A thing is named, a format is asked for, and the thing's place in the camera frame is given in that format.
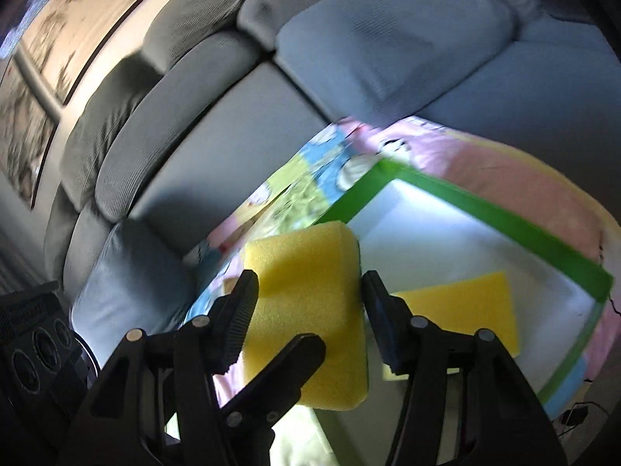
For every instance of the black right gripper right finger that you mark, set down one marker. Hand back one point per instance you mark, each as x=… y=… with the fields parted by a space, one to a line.
x=501 y=420

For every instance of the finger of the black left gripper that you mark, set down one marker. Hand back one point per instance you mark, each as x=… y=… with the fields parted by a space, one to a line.
x=246 y=434

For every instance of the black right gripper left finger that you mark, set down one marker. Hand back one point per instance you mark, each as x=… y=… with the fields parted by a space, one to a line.
x=155 y=402

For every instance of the yellow sponge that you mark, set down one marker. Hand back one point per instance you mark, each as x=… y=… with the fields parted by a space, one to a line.
x=466 y=306

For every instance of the yellow sponge one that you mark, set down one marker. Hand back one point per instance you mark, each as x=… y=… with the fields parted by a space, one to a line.
x=309 y=283

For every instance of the grey pillow left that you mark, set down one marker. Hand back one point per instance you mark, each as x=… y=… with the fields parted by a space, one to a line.
x=137 y=282

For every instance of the grey pillow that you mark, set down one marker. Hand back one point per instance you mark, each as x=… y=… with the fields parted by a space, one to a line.
x=379 y=61
x=137 y=282

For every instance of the green cardboard box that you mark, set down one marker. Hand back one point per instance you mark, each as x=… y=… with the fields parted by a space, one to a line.
x=417 y=232

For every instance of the cartoon print bed sheet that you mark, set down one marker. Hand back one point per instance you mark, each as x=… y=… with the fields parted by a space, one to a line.
x=331 y=163

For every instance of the grey sofa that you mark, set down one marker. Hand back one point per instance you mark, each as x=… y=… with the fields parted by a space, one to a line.
x=219 y=96

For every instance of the framed landscape painting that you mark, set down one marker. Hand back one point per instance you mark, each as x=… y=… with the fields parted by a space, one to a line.
x=64 y=36

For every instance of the grey pillow right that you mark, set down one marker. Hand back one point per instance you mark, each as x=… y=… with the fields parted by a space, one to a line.
x=379 y=61

